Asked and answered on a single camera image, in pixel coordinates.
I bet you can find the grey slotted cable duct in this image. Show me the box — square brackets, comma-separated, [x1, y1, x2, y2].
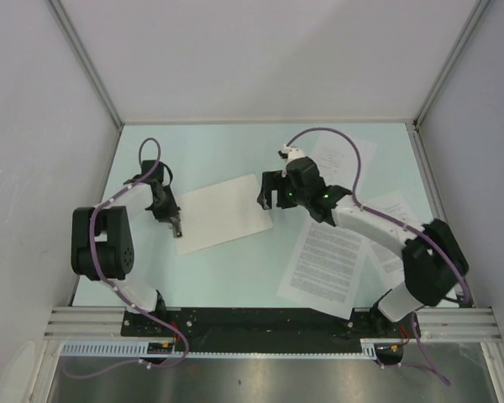
[60, 341, 376, 360]

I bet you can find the dense text paper sheet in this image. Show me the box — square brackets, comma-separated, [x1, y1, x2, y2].
[277, 218, 369, 320]

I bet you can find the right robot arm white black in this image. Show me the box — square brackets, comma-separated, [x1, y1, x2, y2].
[257, 156, 471, 337]

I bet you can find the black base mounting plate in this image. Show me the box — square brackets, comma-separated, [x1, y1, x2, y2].
[120, 307, 420, 360]

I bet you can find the left aluminium corner post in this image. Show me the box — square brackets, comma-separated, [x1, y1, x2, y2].
[45, 0, 124, 132]

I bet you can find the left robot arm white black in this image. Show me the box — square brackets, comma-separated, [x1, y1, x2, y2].
[71, 160, 182, 336]

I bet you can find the sparse text paper sheet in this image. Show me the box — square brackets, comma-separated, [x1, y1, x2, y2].
[310, 131, 378, 190]

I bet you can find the aluminium front frame rail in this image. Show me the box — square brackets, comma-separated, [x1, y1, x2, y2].
[44, 307, 502, 343]

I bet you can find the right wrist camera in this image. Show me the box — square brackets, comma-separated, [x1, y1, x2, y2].
[278, 144, 307, 164]

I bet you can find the aluminium corner post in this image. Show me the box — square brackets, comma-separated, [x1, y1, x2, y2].
[412, 0, 494, 131]
[45, 0, 124, 132]

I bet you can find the right aluminium corner post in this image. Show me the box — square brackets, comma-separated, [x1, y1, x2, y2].
[412, 0, 494, 131]

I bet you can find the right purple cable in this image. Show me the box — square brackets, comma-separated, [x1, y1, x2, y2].
[287, 127, 474, 386]

